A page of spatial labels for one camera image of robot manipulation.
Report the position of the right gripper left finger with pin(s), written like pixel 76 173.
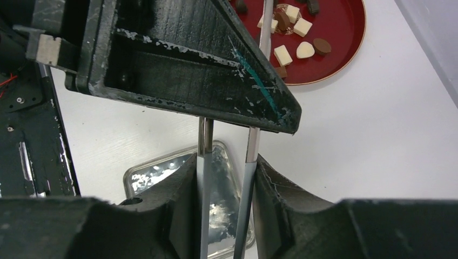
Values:
pixel 161 222

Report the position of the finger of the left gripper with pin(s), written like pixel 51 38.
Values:
pixel 189 57

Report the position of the square metal tray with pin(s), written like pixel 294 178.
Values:
pixel 224 199

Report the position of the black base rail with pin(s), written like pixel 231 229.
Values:
pixel 35 154

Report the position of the white heart chocolate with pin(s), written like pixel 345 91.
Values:
pixel 305 50

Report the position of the brown oval chocolate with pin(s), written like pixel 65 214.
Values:
pixel 322 47

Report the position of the round red plate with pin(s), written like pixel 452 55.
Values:
pixel 341 23

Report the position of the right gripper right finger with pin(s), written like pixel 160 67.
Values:
pixel 291 222

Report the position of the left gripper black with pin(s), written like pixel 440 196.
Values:
pixel 45 32

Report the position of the metal serving tongs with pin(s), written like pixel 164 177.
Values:
pixel 205 139

